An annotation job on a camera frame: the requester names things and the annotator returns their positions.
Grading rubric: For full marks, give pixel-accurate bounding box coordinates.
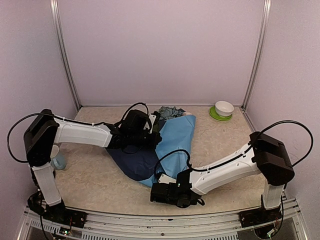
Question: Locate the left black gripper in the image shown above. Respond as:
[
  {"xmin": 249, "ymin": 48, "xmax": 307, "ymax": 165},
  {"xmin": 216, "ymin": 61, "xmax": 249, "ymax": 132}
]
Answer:
[{"xmin": 129, "ymin": 130, "xmax": 163, "ymax": 150}]

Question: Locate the blue fake hydrangea flower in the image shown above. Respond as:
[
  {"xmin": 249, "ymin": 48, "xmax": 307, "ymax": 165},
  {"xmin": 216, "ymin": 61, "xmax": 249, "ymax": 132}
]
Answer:
[{"xmin": 158, "ymin": 106, "xmax": 186, "ymax": 121}]

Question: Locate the blue wrapping paper sheet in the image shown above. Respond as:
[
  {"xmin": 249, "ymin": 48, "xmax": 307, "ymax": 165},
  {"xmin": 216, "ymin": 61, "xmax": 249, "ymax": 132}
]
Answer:
[{"xmin": 106, "ymin": 115, "xmax": 196, "ymax": 187}]

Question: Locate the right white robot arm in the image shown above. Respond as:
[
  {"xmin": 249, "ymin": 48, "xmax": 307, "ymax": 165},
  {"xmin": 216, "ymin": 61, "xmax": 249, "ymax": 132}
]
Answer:
[{"xmin": 150, "ymin": 120, "xmax": 312, "ymax": 222}]

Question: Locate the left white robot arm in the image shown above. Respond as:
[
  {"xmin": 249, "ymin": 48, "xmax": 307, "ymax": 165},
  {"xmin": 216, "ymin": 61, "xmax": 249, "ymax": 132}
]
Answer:
[{"xmin": 23, "ymin": 109, "xmax": 162, "ymax": 223}]

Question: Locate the blue paper cup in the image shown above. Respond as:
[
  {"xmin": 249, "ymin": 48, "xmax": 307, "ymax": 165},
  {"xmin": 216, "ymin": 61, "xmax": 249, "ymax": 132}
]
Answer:
[{"xmin": 50, "ymin": 145, "xmax": 67, "ymax": 171}]

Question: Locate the green saucer plate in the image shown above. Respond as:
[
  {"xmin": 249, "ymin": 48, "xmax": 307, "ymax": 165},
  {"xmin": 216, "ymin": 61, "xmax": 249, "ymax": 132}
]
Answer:
[{"xmin": 209, "ymin": 105, "xmax": 234, "ymax": 121}]

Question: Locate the white ceramic bowl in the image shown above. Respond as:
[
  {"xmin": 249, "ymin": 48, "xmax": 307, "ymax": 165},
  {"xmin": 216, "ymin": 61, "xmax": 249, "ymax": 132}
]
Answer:
[{"xmin": 214, "ymin": 101, "xmax": 235, "ymax": 117}]

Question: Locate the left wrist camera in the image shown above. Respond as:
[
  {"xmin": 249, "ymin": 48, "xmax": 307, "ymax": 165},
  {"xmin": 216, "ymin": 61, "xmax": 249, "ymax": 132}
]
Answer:
[{"xmin": 144, "ymin": 111, "xmax": 161, "ymax": 134}]

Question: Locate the aluminium front frame rail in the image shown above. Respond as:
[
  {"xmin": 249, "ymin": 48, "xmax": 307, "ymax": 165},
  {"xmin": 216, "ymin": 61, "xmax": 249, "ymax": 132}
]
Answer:
[{"xmin": 17, "ymin": 197, "xmax": 308, "ymax": 240}]

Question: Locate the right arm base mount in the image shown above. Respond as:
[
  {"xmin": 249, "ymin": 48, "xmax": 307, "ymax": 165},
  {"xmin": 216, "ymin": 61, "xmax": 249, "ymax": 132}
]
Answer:
[{"xmin": 238, "ymin": 195, "xmax": 284, "ymax": 228}]

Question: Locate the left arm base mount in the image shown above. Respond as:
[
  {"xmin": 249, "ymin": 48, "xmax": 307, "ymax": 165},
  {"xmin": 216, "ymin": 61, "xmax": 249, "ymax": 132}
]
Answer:
[{"xmin": 27, "ymin": 191, "xmax": 87, "ymax": 229}]

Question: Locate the left aluminium corner post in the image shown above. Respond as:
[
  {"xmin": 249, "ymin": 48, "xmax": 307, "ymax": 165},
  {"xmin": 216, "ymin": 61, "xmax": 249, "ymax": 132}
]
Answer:
[{"xmin": 50, "ymin": 0, "xmax": 82, "ymax": 112}]

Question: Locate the aluminium corner post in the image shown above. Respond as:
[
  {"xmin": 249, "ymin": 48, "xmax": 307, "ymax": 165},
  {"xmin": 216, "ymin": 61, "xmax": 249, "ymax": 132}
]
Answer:
[
  {"xmin": 50, "ymin": 0, "xmax": 82, "ymax": 112},
  {"xmin": 241, "ymin": 0, "xmax": 272, "ymax": 112}
]

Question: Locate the right aluminium corner post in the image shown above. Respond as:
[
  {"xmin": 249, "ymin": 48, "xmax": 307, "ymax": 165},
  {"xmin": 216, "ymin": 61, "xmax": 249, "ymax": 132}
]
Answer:
[{"xmin": 241, "ymin": 0, "xmax": 272, "ymax": 112}]

